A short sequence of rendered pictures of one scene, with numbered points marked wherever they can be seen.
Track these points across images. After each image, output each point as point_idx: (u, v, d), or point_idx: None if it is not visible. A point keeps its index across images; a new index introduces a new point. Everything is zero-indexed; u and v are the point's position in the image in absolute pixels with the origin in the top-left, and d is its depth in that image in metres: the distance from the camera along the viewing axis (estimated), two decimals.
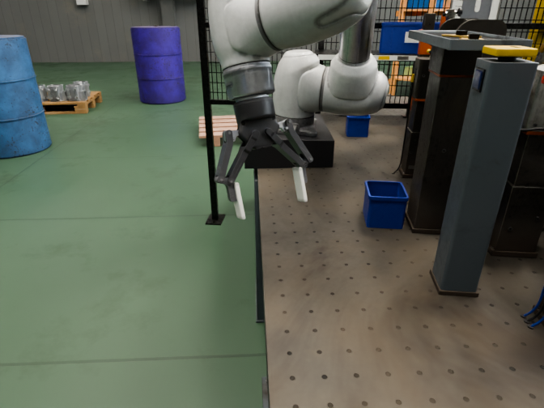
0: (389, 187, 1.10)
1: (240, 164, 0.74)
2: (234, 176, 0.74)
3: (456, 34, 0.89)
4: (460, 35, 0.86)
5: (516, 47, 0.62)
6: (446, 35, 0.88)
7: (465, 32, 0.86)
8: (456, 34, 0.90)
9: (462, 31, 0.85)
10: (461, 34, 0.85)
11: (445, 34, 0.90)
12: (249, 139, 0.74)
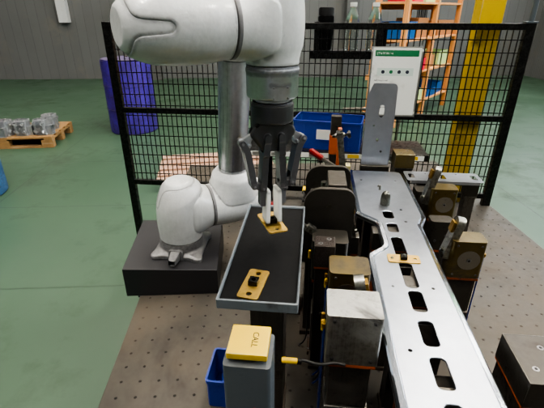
0: None
1: (278, 164, 0.77)
2: (278, 176, 0.78)
3: (270, 216, 0.83)
4: (269, 223, 0.80)
5: (252, 344, 0.59)
6: (259, 218, 0.82)
7: (274, 221, 0.80)
8: (274, 212, 0.84)
9: (269, 220, 0.79)
10: (269, 223, 0.79)
11: (261, 214, 0.84)
12: None
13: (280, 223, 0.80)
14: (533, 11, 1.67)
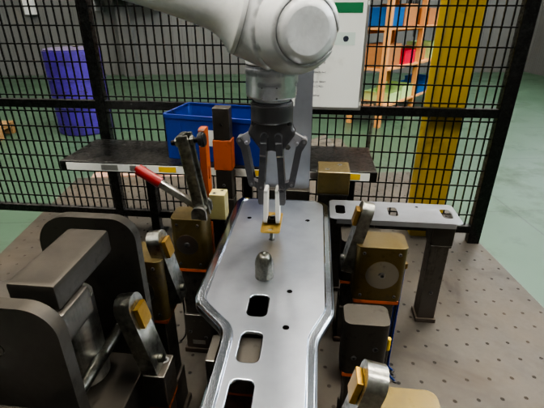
0: None
1: None
2: None
3: (275, 216, 0.82)
4: (267, 223, 0.80)
5: None
6: None
7: (273, 221, 0.80)
8: (282, 214, 0.83)
9: (268, 219, 0.79)
10: (267, 222, 0.80)
11: (269, 212, 0.84)
12: None
13: (277, 225, 0.79)
14: None
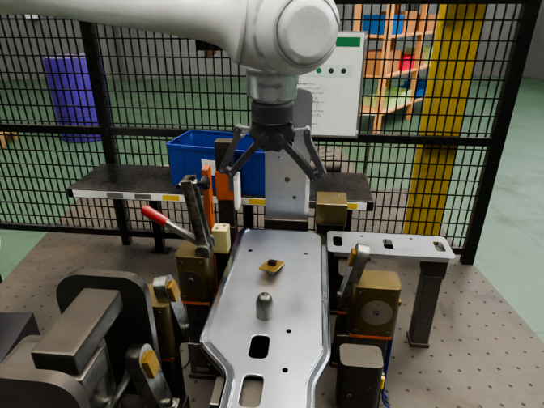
0: None
1: (301, 159, 0.75)
2: None
3: (277, 262, 0.88)
4: (267, 264, 0.85)
5: None
6: (266, 261, 0.89)
7: (272, 263, 0.85)
8: (283, 261, 0.89)
9: (268, 261, 0.85)
10: (267, 263, 0.85)
11: None
12: None
13: (275, 267, 0.84)
14: None
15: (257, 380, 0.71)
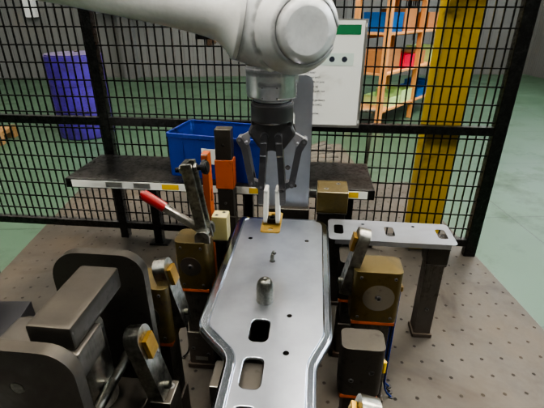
0: None
1: None
2: None
3: (275, 216, 0.82)
4: (267, 222, 0.80)
5: None
6: None
7: (273, 221, 0.80)
8: (282, 214, 0.83)
9: (268, 219, 0.79)
10: (267, 222, 0.80)
11: (269, 212, 0.84)
12: None
13: (277, 225, 0.79)
14: None
15: None
